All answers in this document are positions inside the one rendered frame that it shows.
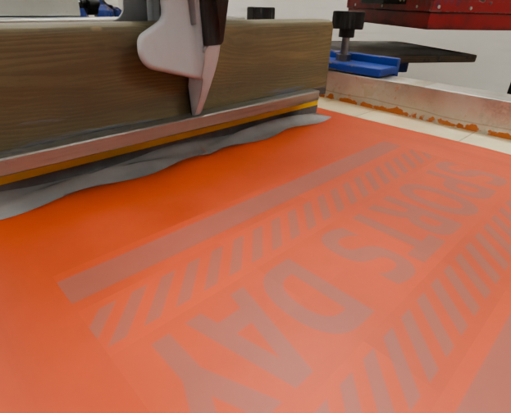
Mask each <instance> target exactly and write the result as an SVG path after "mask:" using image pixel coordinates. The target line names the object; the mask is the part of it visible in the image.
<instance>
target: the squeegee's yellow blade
mask: <svg viewBox="0 0 511 413"><path fill-rule="evenodd" d="M317 102H318V100H317V101H314V102H308V103H304V104H301V105H298V106H294V107H287V108H284V109H280V110H277V111H271V112H268V113H263V114H260V115H256V116H250V117H247V118H243V119H239V120H233V121H230V122H226V123H223V124H219V125H213V126H209V127H206V128H202V129H196V130H193V131H189V132H185V133H182V134H176V135H172V136H169V137H165V138H159V139H155V140H152V141H148V142H145V143H138V144H135V145H131V146H128V147H122V148H118V149H114V150H111V151H107V152H101V153H98V154H94V155H90V156H86V157H81V158H77V159H74V160H70V161H64V162H60V163H57V164H53V165H50V166H44V167H39V168H36V169H33V170H27V171H23V172H20V173H15V174H12V175H6V176H3V177H0V185H2V184H8V183H11V182H15V181H18V180H22V179H28V178H31V177H35V176H38V175H44V174H47V173H50V172H53V171H57V170H63V169H66V168H70V167H73V166H79V165H83V164H86V163H90V162H93V161H99V160H102V159H105V158H109V157H114V156H118V155H121V154H125V153H128V152H134V151H138V150H141V149H145V148H150V147H154V146H157V145H160V144H164V143H169V142H173V141H176V140H180V139H183V138H189V137H193V136H196V135H200V134H205V133H209V132H212V131H215V130H219V129H224V128H228V127H231V126H235V125H241V124H244V123H248V122H251V121H255V120H261V119H263V118H267V117H270V116H276V115H280V114H283V113H286V112H290V111H296V110H299V109H303V108H306V107H312V106H316V105H317Z"/></svg>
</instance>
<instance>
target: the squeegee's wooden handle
mask: <svg viewBox="0 0 511 413"><path fill-rule="evenodd" d="M156 22H157V20H146V21H86V22H28V23H0V152H2V151H6V150H11V149H14V148H22V147H26V146H30V145H35V144H39V143H46V142H51V141H54V140H58V139H63V138H70V137H75V136H79V135H83V134H91V133H94V132H98V131H103V130H107V129H115V128H119V127H123V126H127V125H134V124H138V123H143V122H147V121H151V120H159V119H163V118H167V117H172V116H178V115H183V114H187V113H191V112H190V105H189V94H188V83H189V78H188V77H184V76H180V75H173V74H169V73H165V72H161V71H157V70H150V69H149V68H148V67H146V66H145V65H144V64H143V63H142V61H141V60H140V59H139V54H138V50H137V39H138V37H139V35H140V34H141V33H142V32H144V31H145V30H146V29H147V28H149V27H150V26H152V25H153V24H155V23H156ZM332 32H333V24H332V21H330V20H328V19H263V20H226V27H225V34H224V41H223V43H222V44H221V45H220V52H219V57H218V61H217V67H216V70H215V73H214V76H213V79H212V83H211V86H210V89H209V91H208V95H207V98H206V101H205V103H204V106H203V110H207V109H212V108H215V107H223V106H227V105H231V104H236V103H240V102H247V101H252V100H255V99H259V98H267V97H271V96H276V95H280V94H284V93H292V92H295V91H299V90H304V89H316V90H319V91H320V92H319V95H323V94H325V93H326V82H327V74H328V67H329V60H330V53H331V40H332Z"/></svg>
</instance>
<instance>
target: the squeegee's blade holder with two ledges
mask: <svg viewBox="0 0 511 413"><path fill-rule="evenodd" d="M319 92H320V91H319V90H316V89H312V88H308V89H304V90H299V91H295V92H292V93H284V94H280V95H276V96H271V97H267V98H259V99H255V100H252V101H247V102H240V103H236V104H231V105H227V106H223V107H215V108H212V109H207V110H203V111H202V112H201V114H199V115H197V116H192V115H191V113H187V114H183V115H178V116H172V117H167V118H163V119H159V120H151V121H147V122H143V123H138V124H134V125H127V126H123V127H119V128H115V129H107V130H103V131H98V132H94V133H91V134H83V135H79V136H75V137H70V138H63V139H58V140H54V141H51V142H46V143H39V144H35V145H30V146H26V147H19V148H14V149H11V150H6V151H2V152H0V177H3V176H6V175H12V174H15V173H20V172H23V171H27V170H33V169H36V168H39V167H44V166H50V165H53V164H57V163H60V162H64V161H70V160H74V159H77V158H81V157H86V156H90V155H94V154H98V153H101V152H107V151H111V150H114V149H118V148H124V147H128V146H131V145H135V144H138V143H145V142H148V141H152V140H155V139H159V138H165V137H169V136H172V135H176V134H182V133H185V132H189V131H193V130H196V129H202V128H206V127H209V126H213V125H219V124H223V123H226V122H230V121H233V120H239V119H243V118H247V117H250V116H256V115H260V114H263V113H268V112H271V111H277V110H280V109H284V108H287V107H294V106H298V105H301V104H304V103H308V102H314V101H317V100H318V99H319Z"/></svg>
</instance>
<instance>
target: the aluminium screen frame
mask: <svg viewBox="0 0 511 413"><path fill-rule="evenodd" d="M319 97H324V98H330V99H334V100H337V101H342V102H348V103H352V104H355V105H359V106H363V107H370V108H373V109H377V110H381V111H388V112H391V113H395V114H399V115H402V116H409V117H413V118H417V119H420V120H427V121H430V122H435V123H438V124H443V125H448V126H453V127H456V128H460V129H466V130H471V131H474V132H478V133H482V134H489V135H492V136H495V137H500V138H506V139H510V140H511V94H507V93H497V92H492V91H486V90H481V89H476V88H466V87H461V86H456V85H450V84H441V83H436V82H430V81H425V80H419V79H410V78H404V77H399V76H394V75H387V76H383V77H379V78H377V77H372V76H367V75H358V74H353V73H348V72H343V71H337V70H328V74H327V82H326V93H325V94H323V95H319Z"/></svg>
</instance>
